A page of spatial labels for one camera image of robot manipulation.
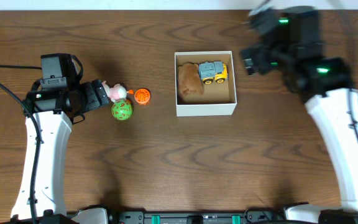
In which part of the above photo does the pink white pig toy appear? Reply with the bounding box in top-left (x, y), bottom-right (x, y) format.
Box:
top-left (102, 81), bottom-right (134, 103)

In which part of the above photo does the yellow grey toy truck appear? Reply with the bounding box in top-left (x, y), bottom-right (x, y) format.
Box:
top-left (198, 61), bottom-right (229, 85)

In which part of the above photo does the brown plush toy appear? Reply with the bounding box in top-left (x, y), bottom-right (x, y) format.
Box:
top-left (178, 63), bottom-right (204, 99)

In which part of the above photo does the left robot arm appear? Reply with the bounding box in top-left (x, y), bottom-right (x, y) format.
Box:
top-left (11, 78), bottom-right (109, 223)

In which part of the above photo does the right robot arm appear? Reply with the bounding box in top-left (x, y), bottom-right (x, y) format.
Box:
top-left (241, 44), bottom-right (358, 223)

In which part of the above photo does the green number ball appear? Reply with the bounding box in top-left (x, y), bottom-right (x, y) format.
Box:
top-left (111, 99), bottom-right (133, 121)

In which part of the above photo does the orange round basket toy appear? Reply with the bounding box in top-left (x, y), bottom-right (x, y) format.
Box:
top-left (134, 88), bottom-right (151, 105)

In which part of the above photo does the white cardboard box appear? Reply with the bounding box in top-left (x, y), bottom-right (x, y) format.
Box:
top-left (174, 51), bottom-right (237, 117)

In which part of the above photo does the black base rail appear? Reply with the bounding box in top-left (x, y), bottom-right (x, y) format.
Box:
top-left (67, 210), bottom-right (288, 224)

